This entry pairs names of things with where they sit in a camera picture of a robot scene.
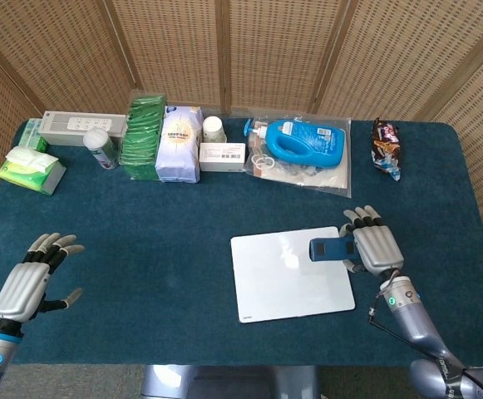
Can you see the woven rattan folding screen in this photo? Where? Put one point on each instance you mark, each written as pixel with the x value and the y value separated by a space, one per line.
pixel 266 50

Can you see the dark teal table mat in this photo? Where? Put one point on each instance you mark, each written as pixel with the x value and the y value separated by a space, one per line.
pixel 141 249

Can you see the brown snack bag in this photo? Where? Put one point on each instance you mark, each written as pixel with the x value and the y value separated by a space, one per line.
pixel 384 149

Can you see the blue pump detergent bottle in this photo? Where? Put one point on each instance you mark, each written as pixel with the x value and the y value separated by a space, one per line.
pixel 307 145

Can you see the open green tissue pack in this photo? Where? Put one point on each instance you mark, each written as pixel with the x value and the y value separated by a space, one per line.
pixel 33 174

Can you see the blue board eraser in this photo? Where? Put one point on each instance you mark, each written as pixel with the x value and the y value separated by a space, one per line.
pixel 328 249

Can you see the pale green tissue pack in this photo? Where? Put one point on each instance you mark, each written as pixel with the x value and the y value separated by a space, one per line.
pixel 31 135

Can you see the small white bottle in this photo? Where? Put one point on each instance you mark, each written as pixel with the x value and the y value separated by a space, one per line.
pixel 214 131

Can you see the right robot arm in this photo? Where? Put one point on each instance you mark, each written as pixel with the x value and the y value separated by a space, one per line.
pixel 415 324

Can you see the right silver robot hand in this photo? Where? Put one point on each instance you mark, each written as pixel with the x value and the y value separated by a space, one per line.
pixel 378 249

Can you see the clear box of green sachets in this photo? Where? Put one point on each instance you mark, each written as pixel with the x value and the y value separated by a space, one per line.
pixel 141 141

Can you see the clear zip plastic bag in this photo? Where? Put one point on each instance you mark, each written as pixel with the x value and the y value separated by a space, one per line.
pixel 320 180

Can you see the grey power strip box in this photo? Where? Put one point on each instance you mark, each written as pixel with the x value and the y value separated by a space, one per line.
pixel 62 131

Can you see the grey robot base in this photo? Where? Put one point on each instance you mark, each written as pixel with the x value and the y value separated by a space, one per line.
pixel 224 384

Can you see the small white barcode box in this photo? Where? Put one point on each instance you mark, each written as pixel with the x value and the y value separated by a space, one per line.
pixel 220 158

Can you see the white lavender paper bag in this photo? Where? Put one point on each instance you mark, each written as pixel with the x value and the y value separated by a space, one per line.
pixel 178 154

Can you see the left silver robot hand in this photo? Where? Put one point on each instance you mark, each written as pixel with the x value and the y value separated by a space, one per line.
pixel 23 293

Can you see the white drawing board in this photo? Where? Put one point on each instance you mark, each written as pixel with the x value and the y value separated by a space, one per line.
pixel 274 282

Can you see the white-capped spray can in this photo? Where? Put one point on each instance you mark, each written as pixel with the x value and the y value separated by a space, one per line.
pixel 100 145

